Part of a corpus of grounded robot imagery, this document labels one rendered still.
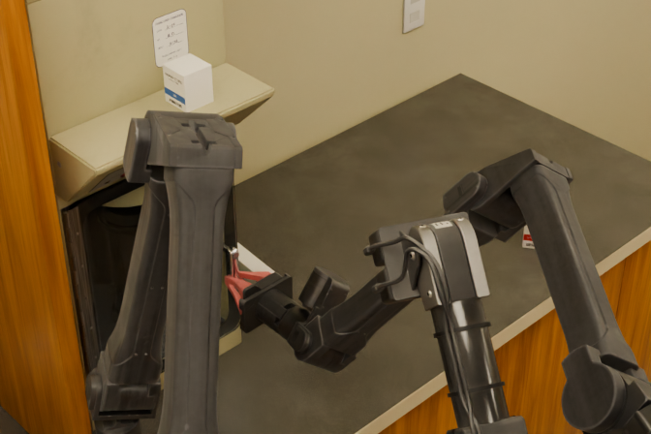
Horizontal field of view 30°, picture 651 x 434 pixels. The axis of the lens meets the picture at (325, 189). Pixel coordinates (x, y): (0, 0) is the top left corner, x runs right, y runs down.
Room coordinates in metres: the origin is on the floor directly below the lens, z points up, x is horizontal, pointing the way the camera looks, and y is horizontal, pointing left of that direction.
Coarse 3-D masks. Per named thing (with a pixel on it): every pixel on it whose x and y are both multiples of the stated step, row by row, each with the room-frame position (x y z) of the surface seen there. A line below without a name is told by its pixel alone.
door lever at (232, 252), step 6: (228, 246) 1.59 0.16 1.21; (228, 252) 1.57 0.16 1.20; (234, 252) 1.57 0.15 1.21; (228, 258) 1.57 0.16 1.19; (234, 258) 1.57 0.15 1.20; (228, 264) 1.57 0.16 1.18; (234, 264) 1.57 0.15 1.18; (228, 270) 1.57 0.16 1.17; (234, 270) 1.57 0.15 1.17; (234, 276) 1.57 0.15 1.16; (234, 288) 1.57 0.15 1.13
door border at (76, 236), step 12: (72, 216) 1.44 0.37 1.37; (72, 228) 1.43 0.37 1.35; (72, 240) 1.43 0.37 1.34; (84, 252) 1.44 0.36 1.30; (72, 264) 1.43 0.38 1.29; (84, 264) 1.44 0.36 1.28; (84, 276) 1.44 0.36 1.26; (84, 288) 1.44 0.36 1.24; (84, 300) 1.44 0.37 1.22; (84, 312) 1.43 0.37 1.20; (96, 336) 1.44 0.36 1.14; (84, 348) 1.43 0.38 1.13; (96, 348) 1.44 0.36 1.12; (96, 360) 1.44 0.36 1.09
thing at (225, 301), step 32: (96, 192) 1.47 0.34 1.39; (128, 192) 1.50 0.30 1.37; (96, 224) 1.46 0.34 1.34; (128, 224) 1.50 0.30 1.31; (96, 256) 1.46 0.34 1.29; (128, 256) 1.49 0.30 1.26; (224, 256) 1.62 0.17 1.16; (96, 288) 1.45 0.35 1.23; (224, 288) 1.62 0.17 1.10; (96, 320) 1.45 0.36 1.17; (224, 320) 1.61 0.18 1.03
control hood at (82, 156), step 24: (216, 72) 1.62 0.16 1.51; (240, 72) 1.62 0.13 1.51; (216, 96) 1.55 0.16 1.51; (240, 96) 1.55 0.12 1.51; (264, 96) 1.55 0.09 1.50; (96, 120) 1.48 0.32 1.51; (120, 120) 1.48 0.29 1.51; (240, 120) 1.61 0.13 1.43; (72, 144) 1.41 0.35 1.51; (96, 144) 1.41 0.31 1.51; (120, 144) 1.41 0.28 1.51; (72, 168) 1.39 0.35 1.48; (96, 168) 1.36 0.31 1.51; (120, 168) 1.40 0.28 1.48; (72, 192) 1.40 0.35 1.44
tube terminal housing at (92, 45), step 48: (48, 0) 1.46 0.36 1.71; (96, 0) 1.51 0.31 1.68; (144, 0) 1.56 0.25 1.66; (192, 0) 1.61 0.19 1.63; (48, 48) 1.45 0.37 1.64; (96, 48) 1.50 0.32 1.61; (144, 48) 1.55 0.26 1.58; (192, 48) 1.61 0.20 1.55; (48, 96) 1.44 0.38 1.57; (96, 96) 1.49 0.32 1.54; (144, 96) 1.55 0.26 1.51; (48, 144) 1.44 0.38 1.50; (240, 336) 1.65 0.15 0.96
